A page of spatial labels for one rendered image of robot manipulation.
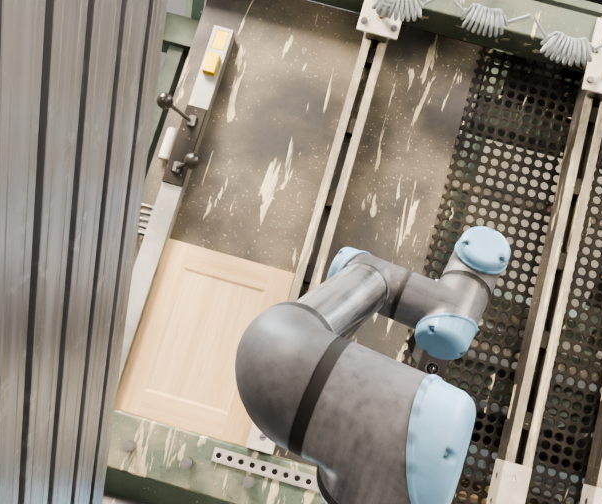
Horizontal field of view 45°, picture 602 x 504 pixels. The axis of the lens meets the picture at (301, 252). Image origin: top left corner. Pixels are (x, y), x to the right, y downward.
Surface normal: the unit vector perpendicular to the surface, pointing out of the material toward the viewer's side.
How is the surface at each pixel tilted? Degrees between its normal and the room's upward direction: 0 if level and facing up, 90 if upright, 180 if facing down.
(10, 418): 90
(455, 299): 27
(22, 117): 90
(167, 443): 51
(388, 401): 32
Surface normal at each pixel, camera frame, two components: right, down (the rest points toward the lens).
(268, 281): 0.00, -0.20
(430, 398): 0.17, -0.74
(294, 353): -0.21, -0.68
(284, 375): -0.33, -0.39
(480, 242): 0.11, -0.56
